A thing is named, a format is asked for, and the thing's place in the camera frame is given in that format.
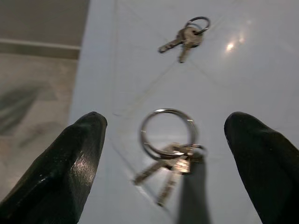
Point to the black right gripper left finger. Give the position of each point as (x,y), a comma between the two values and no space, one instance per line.
(58,168)

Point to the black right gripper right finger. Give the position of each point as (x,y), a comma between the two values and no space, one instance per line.
(268,168)

